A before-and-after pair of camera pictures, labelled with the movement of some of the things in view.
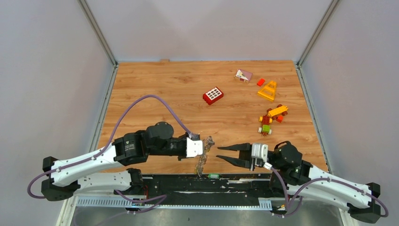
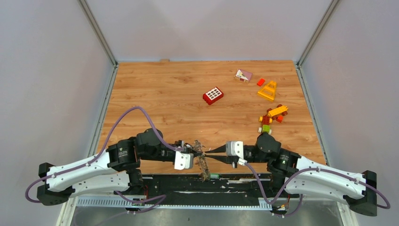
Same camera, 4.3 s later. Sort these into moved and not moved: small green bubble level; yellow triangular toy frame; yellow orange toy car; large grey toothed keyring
Moved: large grey toothed keyring
Not moved: small green bubble level; yellow orange toy car; yellow triangular toy frame
